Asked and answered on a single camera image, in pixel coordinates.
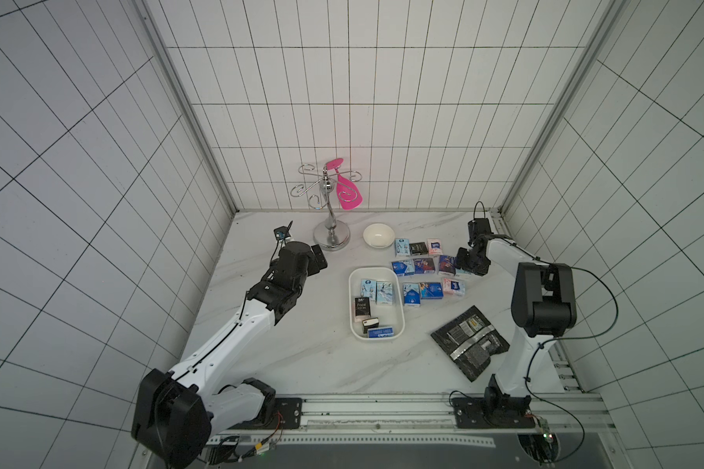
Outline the blue orange tissue pack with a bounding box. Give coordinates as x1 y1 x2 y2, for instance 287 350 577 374
437 255 457 277

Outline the pink tissue pack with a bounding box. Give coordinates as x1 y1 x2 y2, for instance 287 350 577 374
442 279 465 296

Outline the pink Tempo side pack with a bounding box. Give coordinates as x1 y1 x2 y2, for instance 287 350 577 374
426 238 443 256

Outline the blue red tissue pack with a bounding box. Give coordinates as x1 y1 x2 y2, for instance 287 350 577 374
413 257 436 275

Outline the blue orange pack second row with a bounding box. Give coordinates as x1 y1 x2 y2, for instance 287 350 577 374
418 283 444 301

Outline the small black tissue pack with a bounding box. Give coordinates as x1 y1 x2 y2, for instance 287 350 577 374
410 242 429 256

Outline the blue white pack second row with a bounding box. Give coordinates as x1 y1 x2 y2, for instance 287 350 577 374
402 283 422 307

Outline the blue white tissue pack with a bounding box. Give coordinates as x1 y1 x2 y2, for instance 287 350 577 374
391 259 416 277

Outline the light blue tissue pack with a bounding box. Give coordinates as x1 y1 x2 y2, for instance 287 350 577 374
394 238 412 258

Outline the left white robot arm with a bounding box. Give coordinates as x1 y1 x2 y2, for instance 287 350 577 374
131 240 328 468

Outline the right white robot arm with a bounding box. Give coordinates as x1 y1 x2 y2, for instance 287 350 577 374
455 218 577 429

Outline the white storage box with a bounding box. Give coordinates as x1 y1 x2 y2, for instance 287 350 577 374
348 267 406 342

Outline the chrome hook stand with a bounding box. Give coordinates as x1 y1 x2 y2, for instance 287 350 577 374
291 163 362 251

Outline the black packaged item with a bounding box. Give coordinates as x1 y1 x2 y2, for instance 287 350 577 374
430 306 510 382

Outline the black Face tissue pack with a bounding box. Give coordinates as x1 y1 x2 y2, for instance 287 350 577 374
353 296 372 322

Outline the black white tissue pack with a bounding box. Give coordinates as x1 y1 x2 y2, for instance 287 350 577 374
362 318 379 335

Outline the white ceramic bowl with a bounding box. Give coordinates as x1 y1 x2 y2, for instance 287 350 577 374
363 223 396 249

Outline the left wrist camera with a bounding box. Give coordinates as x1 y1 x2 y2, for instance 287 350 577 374
274 226 291 242

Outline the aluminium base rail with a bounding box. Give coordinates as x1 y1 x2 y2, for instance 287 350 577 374
182 393 615 451

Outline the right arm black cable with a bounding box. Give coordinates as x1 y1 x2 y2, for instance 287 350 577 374
539 266 620 353

